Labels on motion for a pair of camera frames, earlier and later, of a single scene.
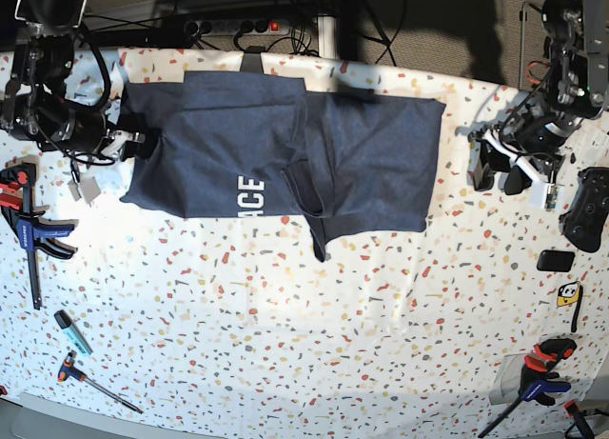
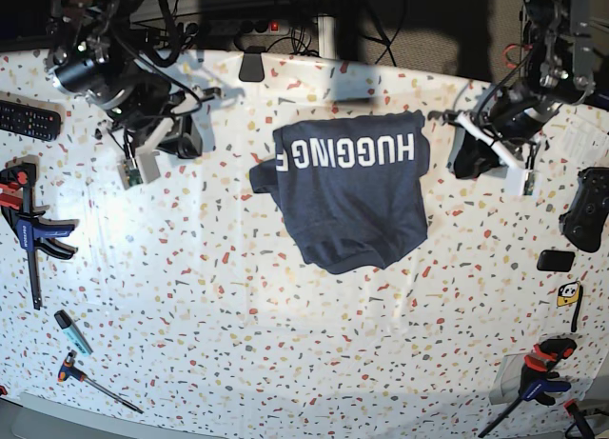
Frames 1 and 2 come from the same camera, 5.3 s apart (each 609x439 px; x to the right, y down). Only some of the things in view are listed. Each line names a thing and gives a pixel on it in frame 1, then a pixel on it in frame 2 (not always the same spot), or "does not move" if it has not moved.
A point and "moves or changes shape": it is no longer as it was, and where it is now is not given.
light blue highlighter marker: [69, 329] does not move
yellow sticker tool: [571, 292] does not move
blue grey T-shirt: [251, 145] moves or changes shape
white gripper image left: [134, 145] -> [183, 139]
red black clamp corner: [572, 410] does not move
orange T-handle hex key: [68, 369] does not move
